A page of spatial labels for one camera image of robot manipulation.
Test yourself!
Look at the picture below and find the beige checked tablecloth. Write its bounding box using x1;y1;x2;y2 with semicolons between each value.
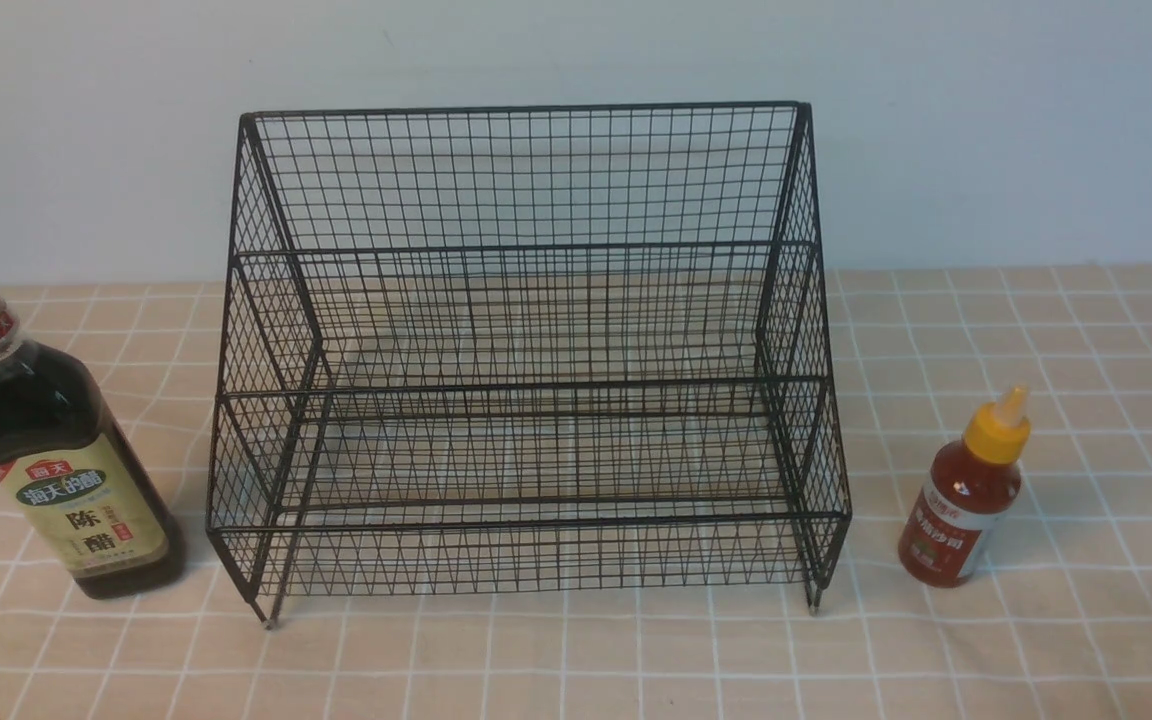
0;265;1152;719

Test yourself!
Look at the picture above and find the dark vinegar bottle gold cap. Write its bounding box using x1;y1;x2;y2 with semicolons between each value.
0;296;187;600

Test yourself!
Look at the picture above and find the red sauce bottle yellow cap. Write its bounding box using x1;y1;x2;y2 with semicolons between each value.
896;386;1030;588

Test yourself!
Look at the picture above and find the black wire mesh shelf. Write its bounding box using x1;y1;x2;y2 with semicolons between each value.
206;100;852;626

